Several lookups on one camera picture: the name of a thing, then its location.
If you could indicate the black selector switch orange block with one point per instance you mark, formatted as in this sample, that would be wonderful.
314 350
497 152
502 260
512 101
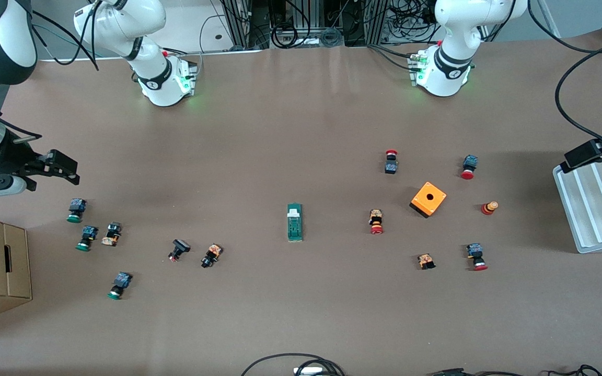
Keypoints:
112 234
212 254

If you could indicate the red yellow emergency stop head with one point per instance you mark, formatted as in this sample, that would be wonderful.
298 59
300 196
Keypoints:
488 209

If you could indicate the white ribbed plastic tray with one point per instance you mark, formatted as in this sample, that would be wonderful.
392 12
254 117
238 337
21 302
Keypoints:
599 209

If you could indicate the white board panel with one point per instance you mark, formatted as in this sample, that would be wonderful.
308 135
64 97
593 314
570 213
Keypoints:
186 26

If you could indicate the white plug connector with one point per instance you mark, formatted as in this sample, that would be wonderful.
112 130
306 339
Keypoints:
309 371

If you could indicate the orange button enclosure box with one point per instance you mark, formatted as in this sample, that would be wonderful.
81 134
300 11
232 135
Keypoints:
437 203

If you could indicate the small orange contact block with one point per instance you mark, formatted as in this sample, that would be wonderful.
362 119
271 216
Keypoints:
426 260

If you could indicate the red emergency stop orange block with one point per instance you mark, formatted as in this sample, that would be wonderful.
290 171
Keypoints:
375 219

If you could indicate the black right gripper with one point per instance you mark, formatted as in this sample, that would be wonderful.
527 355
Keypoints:
14 155

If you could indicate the black square pushbutton red terminals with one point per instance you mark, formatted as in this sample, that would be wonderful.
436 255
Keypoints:
180 245

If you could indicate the red mushroom pushbutton blue block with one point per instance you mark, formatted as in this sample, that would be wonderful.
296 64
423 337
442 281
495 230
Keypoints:
470 163
474 251

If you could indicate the aluminium frame rack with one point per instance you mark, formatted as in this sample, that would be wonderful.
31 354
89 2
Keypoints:
306 18

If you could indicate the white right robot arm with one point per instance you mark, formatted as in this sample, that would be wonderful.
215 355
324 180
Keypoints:
149 57

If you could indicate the red pushbutton black block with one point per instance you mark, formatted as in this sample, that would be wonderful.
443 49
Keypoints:
391 167

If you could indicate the green mushroom pushbutton blue block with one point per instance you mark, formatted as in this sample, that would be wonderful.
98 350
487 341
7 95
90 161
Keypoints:
121 282
76 206
88 234

